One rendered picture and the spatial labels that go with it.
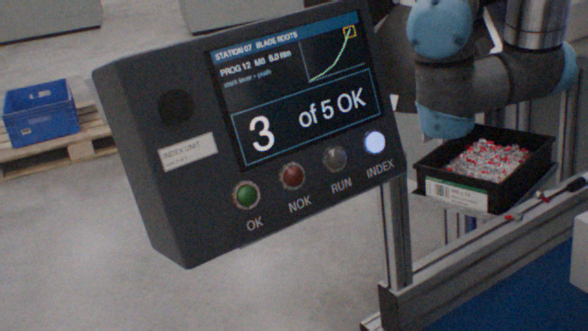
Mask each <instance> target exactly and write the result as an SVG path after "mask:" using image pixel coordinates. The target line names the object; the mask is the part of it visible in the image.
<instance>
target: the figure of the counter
mask: <svg viewBox="0 0 588 331"><path fill-rule="evenodd" d="M229 116H230V119H231V122H232V126H233V129H234V132H235V136H236V139H237V142H238V145H239V148H240V150H241V153H242V157H243V161H244V165H245V168H246V167H248V166H252V165H255V164H257V163H260V162H263V161H265V160H267V159H268V158H271V157H273V156H276V155H279V154H283V153H285V152H287V151H288V150H291V148H290V145H289V141H288V133H287V129H286V127H285V123H284V121H283V117H282V114H281V110H280V107H279V105H278V102H277V98H276V99H273V100H270V101H267V102H266V103H263V104H260V105H257V106H254V107H249V108H245V109H242V110H239V111H236V112H234V113H232V114H229Z"/></svg>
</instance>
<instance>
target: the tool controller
mask: <svg viewBox="0 0 588 331"><path fill-rule="evenodd" d="M92 78H93V81H94V84H95V87H96V91H97V93H98V96H99V99H100V101H101V104H102V106H103V109H104V111H105V114H106V117H107V124H108V126H109V128H110V131H111V134H112V137H113V139H114V142H115V145H116V146H117V149H118V152H119V156H120V159H121V162H122V164H123V167H124V169H125V171H126V174H127V177H128V180H129V182H130V187H131V189H132V191H133V194H134V199H135V202H136V205H137V207H138V210H139V212H140V215H141V219H142V221H143V224H144V227H145V230H146V233H147V235H148V237H149V239H150V242H151V245H152V248H153V249H154V250H155V251H156V252H158V253H159V254H161V255H164V256H165V257H168V258H169V259H171V260H172V261H174V262H175V263H176V264H178V266H180V267H181V268H183V269H185V270H191V269H193V268H197V267H199V266H201V265H202V264H204V263H207V262H209V261H211V260H212V259H214V258H217V257H220V256H222V255H224V254H226V253H228V252H230V251H233V250H235V249H238V248H240V247H242V246H244V245H247V244H249V243H251V242H253V241H254V240H257V239H259V238H261V237H263V236H265V235H267V234H270V233H272V232H274V231H276V230H278V229H282V228H285V227H288V226H289V225H291V224H292V223H294V222H297V221H299V220H301V219H303V218H305V217H308V216H309V215H311V214H313V213H315V212H317V211H320V210H322V209H327V208H329V207H331V206H334V204H336V203H338V202H340V201H342V200H345V199H348V198H350V197H351V196H353V195H355V194H357V193H359V192H361V191H363V190H365V189H368V188H372V187H374V186H377V185H378V184H380V183H382V182H384V181H386V180H389V179H391V178H393V177H395V176H398V175H399V174H401V173H403V172H405V171H406V170H407V165H406V161H405V157H404V152H403V149H402V146H401V139H400V135H399V132H398V128H397V125H396V120H395V113H394V109H393V106H392V103H391V99H390V92H389V88H388V84H387V81H386V77H385V74H384V70H383V66H382V62H381V59H380V55H379V48H378V44H377V38H376V34H375V30H374V27H373V22H372V18H371V15H370V12H369V8H368V1H367V0H334V1H332V2H328V3H324V4H320V5H317V6H311V7H308V8H305V9H301V10H298V11H294V12H290V13H287V14H285V15H281V16H277V17H268V18H265V19H261V20H258V21H255V22H251V23H247V24H244V25H241V26H238V27H234V28H230V29H225V30H222V31H218V32H215V33H211V34H208V35H204V36H200V37H198V38H191V39H187V40H181V41H178V42H175V43H172V44H168V45H164V46H161V47H157V48H154V49H151V50H148V51H142V52H138V53H134V54H131V55H128V56H121V57H118V58H117V59H114V60H112V61H110V62H108V63H104V64H103V65H101V66H99V67H97V68H96V69H95V70H93V71H92ZM276 98H277V102H278V105H279V107H280V110H281V114H282V117H283V121H284V123H285V127H286V129H287V133H288V141H289V145H290V148H291V150H288V151H287V152H285V153H283V154H279V155H276V156H273V157H271V158H268V159H267V160H265V161H263V162H260V163H257V164H255V165H251V166H248V167H246V168H245V165H244V161H243V157H242V153H241V150H240V148H239V145H238V142H237V139H236V136H235V132H234V129H233V126H232V122H231V119H230V116H229V114H232V113H234V112H236V111H239V110H242V109H245V108H249V107H254V106H257V105H260V104H263V103H266V102H267V101H270V100H273V99H276ZM371 129H376V130H380V131H381V132H382V133H383V134H384V136H385V140H386V145H385V147H384V149H383V151H382V152H381V153H380V154H377V155H371V154H368V153H367V152H366V151H365V149H364V147H363V139H364V136H365V134H366V133H367V131H369V130H371ZM331 145H337V146H340V147H343V148H344V149H345V152H346V155H347V162H346V165H345V168H343V169H342V170H340V171H337V172H330V171H329V170H328V169H327V168H325V167H324V165H323V161H322V157H323V153H324V151H325V150H326V148H328V147H329V146H331ZM289 162H294V163H297V164H299V165H301V166H302V168H304V171H305V181H304V183H303V185H302V186H301V187H300V188H297V189H293V190H288V189H286V188H283V187H282V186H281V184H280V181H279V172H280V169H281V168H282V167H283V166H284V165H285V164H287V163H289ZM245 180H248V181H251V182H253V183H255V184H256V185H257V187H258V188H259V190H260V199H259V201H258V203H257V204H256V206H255V207H254V208H252V209H248V210H242V209H238V208H237V207H236V206H235V205H234V204H233V202H232V190H233V189H234V187H235V186H236V185H237V184H238V183H240V182H241V181H245Z"/></svg>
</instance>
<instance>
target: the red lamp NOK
mask: <svg viewBox="0 0 588 331"><path fill-rule="evenodd" d="M279 181H280V184H281V186H282V187H283V188H286V189H288V190H293V189H297V188H300V187H301V186H302V185H303V183H304V181H305V171H304V168H302V166H301V165H299V164H297V163H294V162H289V163H287V164H285V165H284V166H283V167H282V168H281V169H280V172H279Z"/></svg>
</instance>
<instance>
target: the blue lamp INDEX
mask: <svg viewBox="0 0 588 331"><path fill-rule="evenodd" d="M385 145H386V140H385V136H384V134H383V133H382V132H381V131H380V130H376V129H371V130H369V131H367V133H366V134H365V136H364V139H363V147H364V149H365V151H366V152H367V153H368V154H371V155H377V154H380V153H381V152H382V151H383V149H384V147H385Z"/></svg>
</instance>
